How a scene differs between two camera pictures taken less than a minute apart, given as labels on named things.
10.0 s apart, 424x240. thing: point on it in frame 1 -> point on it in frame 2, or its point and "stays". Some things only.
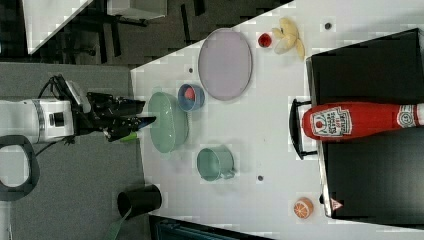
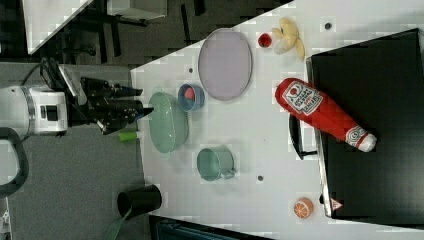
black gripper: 115,117 -> 96,103
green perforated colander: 168,122 stays
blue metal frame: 161,228 stays
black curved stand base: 16,193 -> 14,137
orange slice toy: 303,208 stays
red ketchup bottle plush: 330,121 -> 317,108
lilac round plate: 225,61 stays
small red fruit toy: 264,40 stays
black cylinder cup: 141,200 stays
